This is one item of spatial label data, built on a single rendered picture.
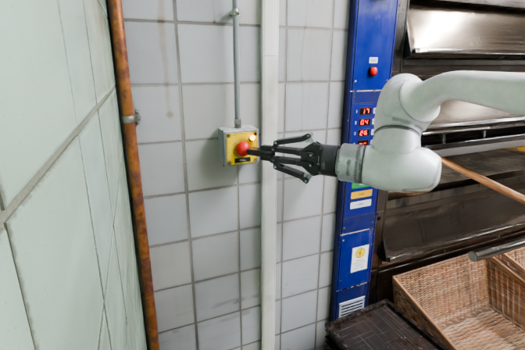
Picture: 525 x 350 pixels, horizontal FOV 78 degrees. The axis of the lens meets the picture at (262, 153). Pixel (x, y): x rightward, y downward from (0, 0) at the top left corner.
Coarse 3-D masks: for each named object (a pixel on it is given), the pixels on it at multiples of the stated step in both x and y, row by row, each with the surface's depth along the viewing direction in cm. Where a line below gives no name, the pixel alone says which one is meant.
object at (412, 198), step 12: (468, 180) 144; (504, 180) 147; (516, 180) 150; (396, 192) 130; (432, 192) 131; (444, 192) 134; (456, 192) 136; (468, 192) 139; (396, 204) 125; (408, 204) 127
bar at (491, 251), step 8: (512, 240) 96; (520, 240) 96; (480, 248) 92; (488, 248) 92; (496, 248) 92; (504, 248) 93; (512, 248) 94; (472, 256) 90; (480, 256) 89; (488, 256) 91
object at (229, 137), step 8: (224, 128) 89; (232, 128) 89; (240, 128) 89; (248, 128) 89; (256, 128) 90; (224, 136) 86; (232, 136) 86; (240, 136) 87; (248, 136) 88; (256, 136) 88; (224, 144) 86; (232, 144) 86; (248, 144) 88; (256, 144) 89; (224, 152) 87; (232, 152) 87; (224, 160) 88; (232, 160) 88; (240, 160) 88; (248, 160) 89; (256, 160) 90
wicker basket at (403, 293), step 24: (432, 264) 138; (456, 264) 143; (480, 264) 149; (408, 288) 132; (432, 288) 138; (456, 288) 143; (480, 288) 148; (504, 288) 143; (408, 312) 124; (432, 312) 137; (456, 312) 143; (480, 312) 147; (456, 336) 134; (480, 336) 134; (504, 336) 134
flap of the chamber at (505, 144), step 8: (488, 136) 136; (496, 136) 134; (424, 144) 122; (488, 144) 114; (496, 144) 115; (504, 144) 117; (512, 144) 118; (520, 144) 120; (440, 152) 106; (448, 152) 107; (456, 152) 108; (464, 152) 110; (472, 152) 111
